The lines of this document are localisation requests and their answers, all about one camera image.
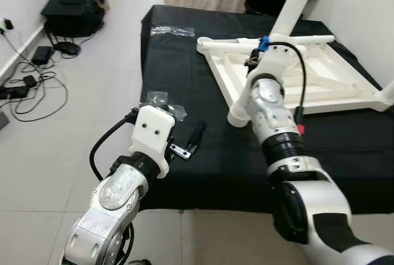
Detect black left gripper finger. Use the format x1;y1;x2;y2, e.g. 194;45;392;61
185;121;208;155

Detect white plastic children table top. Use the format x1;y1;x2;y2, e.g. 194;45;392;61
197;34;394;118

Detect clear plastic bag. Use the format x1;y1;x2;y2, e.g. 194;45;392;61
143;91;187;121
151;26;196;38

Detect black tablecloth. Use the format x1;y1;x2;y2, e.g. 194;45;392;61
139;4;394;213

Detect black oval floor object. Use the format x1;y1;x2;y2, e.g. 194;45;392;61
52;41;82;56

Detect black power adapter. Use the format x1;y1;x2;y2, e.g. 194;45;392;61
31;46;53;65

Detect black power strip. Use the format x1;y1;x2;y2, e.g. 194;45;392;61
0;75;38;99

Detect black case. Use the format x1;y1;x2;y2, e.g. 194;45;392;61
41;0;104;38

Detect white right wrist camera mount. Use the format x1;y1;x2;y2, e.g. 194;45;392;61
249;33;299;82

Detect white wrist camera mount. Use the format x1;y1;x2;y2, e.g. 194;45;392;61
249;33;299;82
128;105;176;178

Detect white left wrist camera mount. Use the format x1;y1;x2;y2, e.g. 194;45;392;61
128;105;176;178

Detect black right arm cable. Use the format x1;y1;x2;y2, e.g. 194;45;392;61
268;41;307;133

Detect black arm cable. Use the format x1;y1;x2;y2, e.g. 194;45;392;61
89;110;141;181
268;41;307;133

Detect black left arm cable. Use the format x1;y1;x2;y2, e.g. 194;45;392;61
89;110;141;181

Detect tangled black floor cables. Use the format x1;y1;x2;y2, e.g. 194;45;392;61
0;28;68;123

